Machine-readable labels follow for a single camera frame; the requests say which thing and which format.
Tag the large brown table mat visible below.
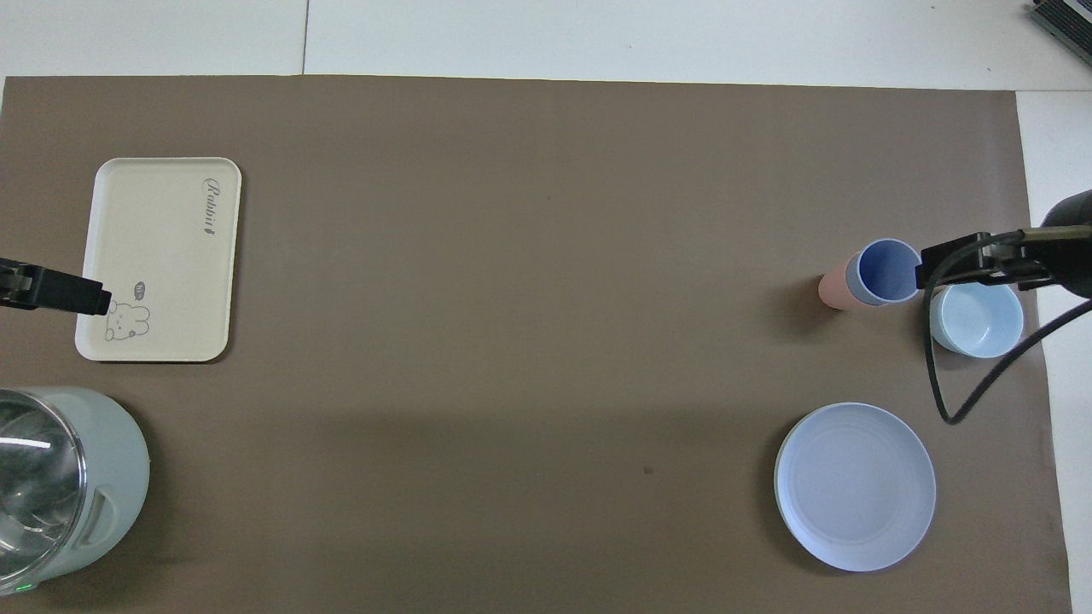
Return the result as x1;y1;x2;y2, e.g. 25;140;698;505
0;75;1074;614

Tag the light blue bowl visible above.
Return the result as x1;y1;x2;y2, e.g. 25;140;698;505
929;281;1025;359

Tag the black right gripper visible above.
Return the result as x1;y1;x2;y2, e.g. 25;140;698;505
916;232;1055;292

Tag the periwinkle blue plate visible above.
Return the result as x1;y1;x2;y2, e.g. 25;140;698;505
774;403;938;573

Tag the glass pot lid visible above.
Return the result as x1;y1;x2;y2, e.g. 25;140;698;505
0;391;88;589

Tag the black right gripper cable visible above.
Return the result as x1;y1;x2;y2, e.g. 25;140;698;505
924;230;1092;426

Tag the dark grey ribbed object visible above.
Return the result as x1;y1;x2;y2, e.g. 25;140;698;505
1028;0;1092;45

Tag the cream rabbit print tray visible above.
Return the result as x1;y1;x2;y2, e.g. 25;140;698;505
74;157;243;363

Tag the pale green electric pot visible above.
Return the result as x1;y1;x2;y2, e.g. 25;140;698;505
0;387;152;598

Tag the pink plastic cup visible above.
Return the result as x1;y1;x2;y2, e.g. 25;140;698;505
817;269;856;311

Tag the blue plastic cup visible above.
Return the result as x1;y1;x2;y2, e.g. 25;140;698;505
845;239;924;306

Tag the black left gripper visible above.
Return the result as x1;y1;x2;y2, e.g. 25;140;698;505
0;258;113;317

